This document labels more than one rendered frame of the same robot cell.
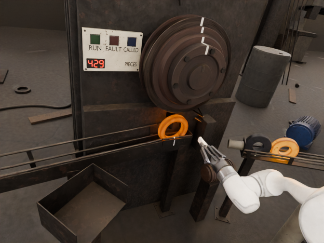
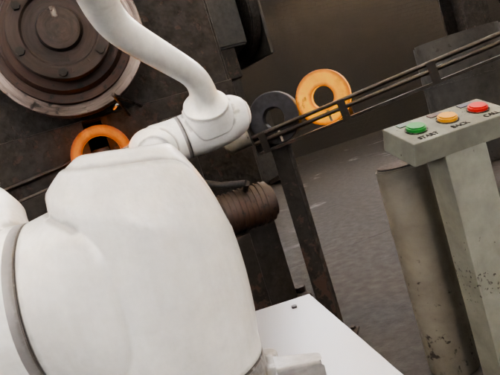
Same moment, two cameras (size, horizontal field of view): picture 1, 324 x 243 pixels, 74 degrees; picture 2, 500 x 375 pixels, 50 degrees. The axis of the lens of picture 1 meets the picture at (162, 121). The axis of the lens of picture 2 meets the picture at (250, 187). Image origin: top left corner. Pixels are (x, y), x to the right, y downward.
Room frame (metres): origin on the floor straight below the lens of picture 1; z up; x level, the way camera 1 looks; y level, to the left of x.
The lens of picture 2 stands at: (-0.43, -0.91, 0.71)
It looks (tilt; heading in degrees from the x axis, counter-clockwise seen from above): 7 degrees down; 16
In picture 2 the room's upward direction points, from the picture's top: 17 degrees counter-clockwise
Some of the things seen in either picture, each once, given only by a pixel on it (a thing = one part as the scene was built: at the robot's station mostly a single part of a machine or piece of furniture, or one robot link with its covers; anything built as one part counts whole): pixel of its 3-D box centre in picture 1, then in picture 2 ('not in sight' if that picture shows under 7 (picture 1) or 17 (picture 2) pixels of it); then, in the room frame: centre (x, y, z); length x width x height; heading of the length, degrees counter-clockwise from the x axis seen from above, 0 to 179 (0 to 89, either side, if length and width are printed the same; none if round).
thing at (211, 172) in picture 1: (209, 191); (258, 273); (1.08, -0.43, 0.27); 0.22 x 0.13 x 0.53; 119
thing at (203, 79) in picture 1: (197, 75); (59, 30); (0.96, -0.12, 1.11); 0.28 x 0.06 x 0.28; 119
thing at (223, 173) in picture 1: (226, 175); not in sight; (0.77, -0.35, 0.72); 0.09 x 0.06 x 0.09; 119
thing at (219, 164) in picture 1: (218, 164); not in sight; (0.83, -0.32, 0.73); 0.09 x 0.08 x 0.07; 29
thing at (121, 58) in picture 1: (113, 51); not in sight; (0.97, 0.28, 1.15); 0.26 x 0.02 x 0.18; 119
